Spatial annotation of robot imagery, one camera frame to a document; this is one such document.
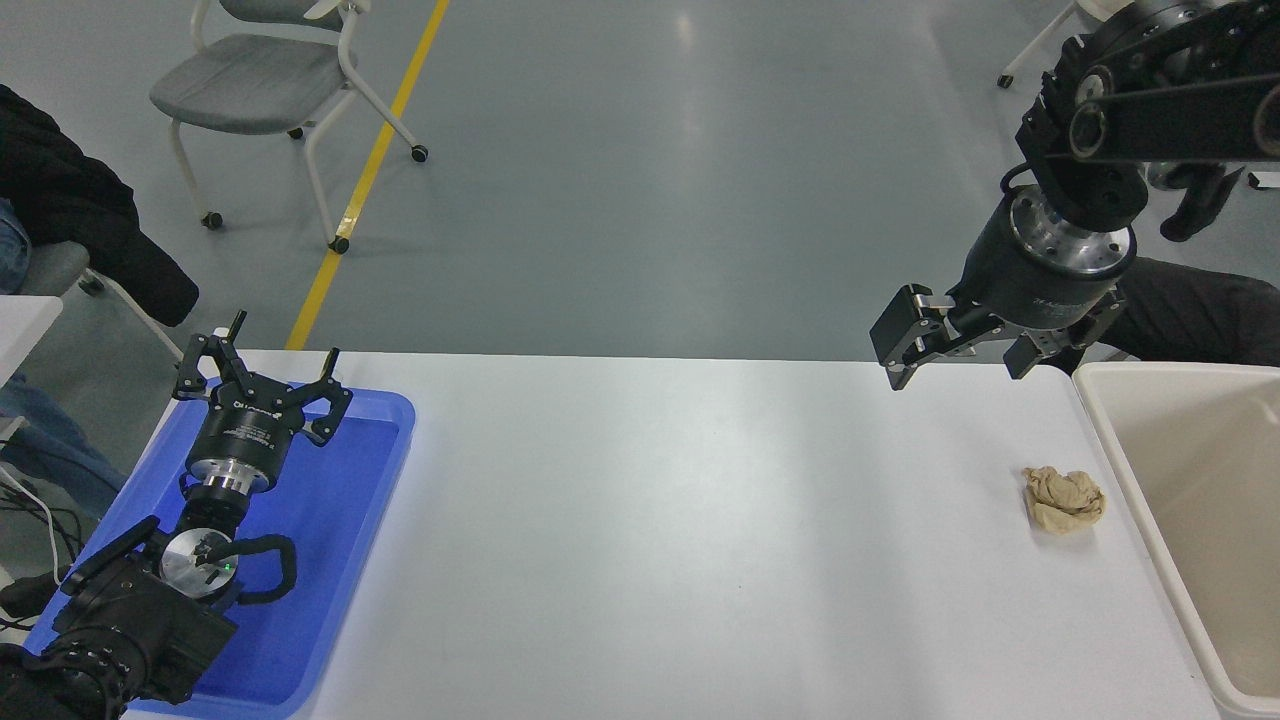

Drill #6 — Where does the tan paper ball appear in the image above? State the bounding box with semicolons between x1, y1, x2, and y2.
1022;466;1108;536

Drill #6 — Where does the white desk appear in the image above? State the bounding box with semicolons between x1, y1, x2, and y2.
0;296;64;387

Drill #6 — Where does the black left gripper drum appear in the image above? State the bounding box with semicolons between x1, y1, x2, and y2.
186;385;307;473

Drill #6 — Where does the large pale plastic bin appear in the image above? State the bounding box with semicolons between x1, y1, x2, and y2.
1072;361;1280;720

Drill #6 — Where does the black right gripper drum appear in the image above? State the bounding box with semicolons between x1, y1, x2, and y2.
953;203;1125;333

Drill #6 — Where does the white cable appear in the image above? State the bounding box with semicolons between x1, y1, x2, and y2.
0;464;63;583

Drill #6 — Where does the blue plastic tray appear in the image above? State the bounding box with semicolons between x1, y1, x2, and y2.
22;385;417;720

